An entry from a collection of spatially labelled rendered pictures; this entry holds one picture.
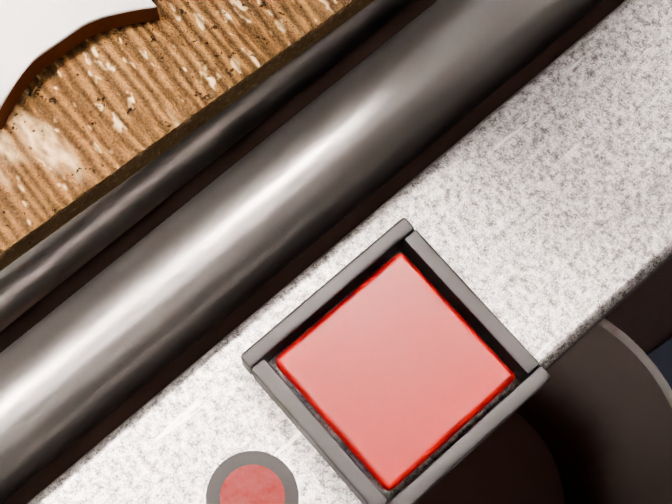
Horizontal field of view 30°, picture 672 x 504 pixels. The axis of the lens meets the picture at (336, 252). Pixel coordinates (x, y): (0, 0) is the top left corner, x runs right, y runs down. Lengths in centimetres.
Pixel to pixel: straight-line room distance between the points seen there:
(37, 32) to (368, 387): 17
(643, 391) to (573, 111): 61
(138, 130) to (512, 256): 14
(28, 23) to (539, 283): 20
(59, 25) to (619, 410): 78
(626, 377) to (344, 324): 67
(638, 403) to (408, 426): 68
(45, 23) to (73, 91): 3
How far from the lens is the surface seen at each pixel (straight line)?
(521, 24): 49
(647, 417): 109
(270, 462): 44
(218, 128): 47
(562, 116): 48
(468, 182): 47
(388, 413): 43
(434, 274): 44
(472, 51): 48
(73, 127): 45
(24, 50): 45
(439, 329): 44
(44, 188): 45
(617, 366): 108
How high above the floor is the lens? 135
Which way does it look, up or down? 75 degrees down
